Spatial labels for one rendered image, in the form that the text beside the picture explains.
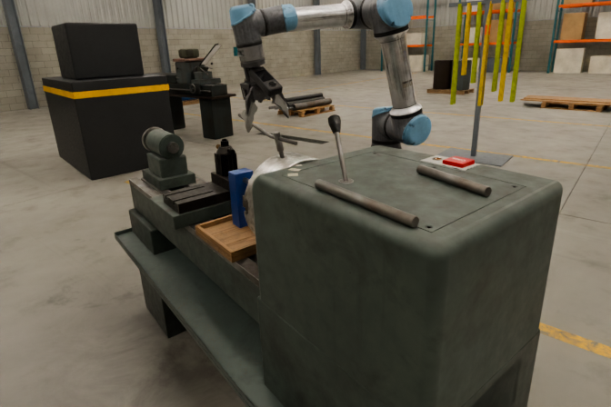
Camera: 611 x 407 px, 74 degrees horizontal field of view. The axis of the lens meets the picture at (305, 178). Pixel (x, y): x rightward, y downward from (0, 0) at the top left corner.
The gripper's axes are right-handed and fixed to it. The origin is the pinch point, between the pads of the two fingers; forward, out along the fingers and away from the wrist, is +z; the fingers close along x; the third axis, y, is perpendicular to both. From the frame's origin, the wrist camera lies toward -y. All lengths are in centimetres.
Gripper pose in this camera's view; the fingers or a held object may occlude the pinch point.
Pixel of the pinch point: (270, 125)
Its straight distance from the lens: 127.5
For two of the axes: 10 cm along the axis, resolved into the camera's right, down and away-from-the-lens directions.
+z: 1.7, 9.0, 4.1
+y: -5.7, -2.5, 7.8
